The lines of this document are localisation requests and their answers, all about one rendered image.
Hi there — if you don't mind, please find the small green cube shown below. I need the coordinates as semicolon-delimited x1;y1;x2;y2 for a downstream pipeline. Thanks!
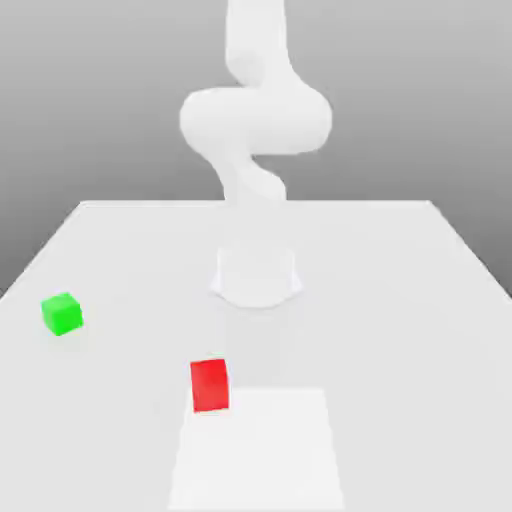
40;291;85;337

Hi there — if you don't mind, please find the small red cube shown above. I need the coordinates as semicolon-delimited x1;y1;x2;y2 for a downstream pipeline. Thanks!
189;358;231;414

